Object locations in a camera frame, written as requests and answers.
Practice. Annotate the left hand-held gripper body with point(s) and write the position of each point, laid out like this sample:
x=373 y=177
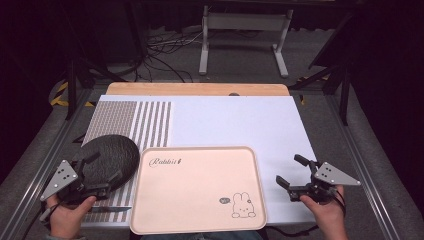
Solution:
x=61 y=178

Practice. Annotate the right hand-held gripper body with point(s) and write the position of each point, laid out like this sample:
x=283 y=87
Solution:
x=333 y=175

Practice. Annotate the black round textured plate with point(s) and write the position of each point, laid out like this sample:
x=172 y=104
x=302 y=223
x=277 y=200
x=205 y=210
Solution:
x=111 y=158

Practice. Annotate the person's right hand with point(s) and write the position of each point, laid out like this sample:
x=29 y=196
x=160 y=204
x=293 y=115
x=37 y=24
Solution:
x=325 y=213

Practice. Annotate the person's left hand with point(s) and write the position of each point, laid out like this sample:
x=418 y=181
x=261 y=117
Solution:
x=68 y=218

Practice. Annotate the grey striped placemat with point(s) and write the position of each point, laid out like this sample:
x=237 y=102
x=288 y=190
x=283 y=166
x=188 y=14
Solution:
x=115 y=116

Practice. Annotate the person's left sleeve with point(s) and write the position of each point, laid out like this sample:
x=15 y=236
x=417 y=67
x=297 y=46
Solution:
x=63 y=238

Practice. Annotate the yellow black floor tape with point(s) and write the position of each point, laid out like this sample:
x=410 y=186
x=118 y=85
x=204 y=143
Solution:
x=60 y=98

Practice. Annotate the white table mat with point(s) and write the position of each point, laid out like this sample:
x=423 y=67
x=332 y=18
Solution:
x=240 y=123

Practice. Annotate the black metal stand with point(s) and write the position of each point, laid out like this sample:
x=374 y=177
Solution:
x=345 y=93
x=71 y=86

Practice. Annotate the pink tray with rabbit print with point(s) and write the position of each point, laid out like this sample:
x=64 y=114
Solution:
x=196 y=190

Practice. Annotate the white metal stand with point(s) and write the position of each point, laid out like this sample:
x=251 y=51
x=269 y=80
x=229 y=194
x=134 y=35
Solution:
x=245 y=21

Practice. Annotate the aluminium rail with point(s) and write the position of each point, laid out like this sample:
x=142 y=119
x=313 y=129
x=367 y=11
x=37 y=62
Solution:
x=363 y=160
x=40 y=170

